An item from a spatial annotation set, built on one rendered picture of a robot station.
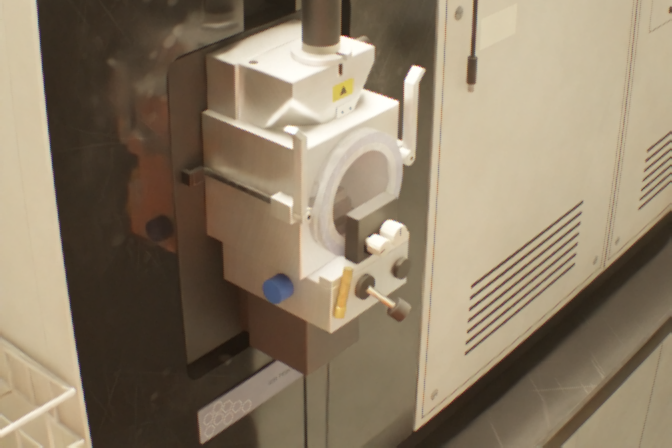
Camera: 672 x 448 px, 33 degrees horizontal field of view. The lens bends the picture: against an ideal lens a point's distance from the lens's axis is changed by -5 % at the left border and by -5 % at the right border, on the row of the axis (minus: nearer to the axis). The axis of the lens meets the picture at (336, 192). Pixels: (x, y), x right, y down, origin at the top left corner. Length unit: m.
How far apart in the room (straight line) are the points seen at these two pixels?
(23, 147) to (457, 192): 0.49
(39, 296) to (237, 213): 0.15
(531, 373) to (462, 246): 0.32
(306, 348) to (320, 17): 0.24
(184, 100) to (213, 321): 0.19
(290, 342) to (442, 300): 0.30
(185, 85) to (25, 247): 0.15
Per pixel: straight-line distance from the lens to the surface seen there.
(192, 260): 0.83
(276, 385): 0.95
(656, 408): 1.70
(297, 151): 0.72
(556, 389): 1.38
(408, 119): 0.80
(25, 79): 0.68
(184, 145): 0.78
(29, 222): 0.74
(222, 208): 0.80
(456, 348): 1.19
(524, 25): 1.09
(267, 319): 0.86
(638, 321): 1.51
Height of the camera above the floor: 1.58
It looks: 29 degrees down
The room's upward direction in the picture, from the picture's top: 1 degrees clockwise
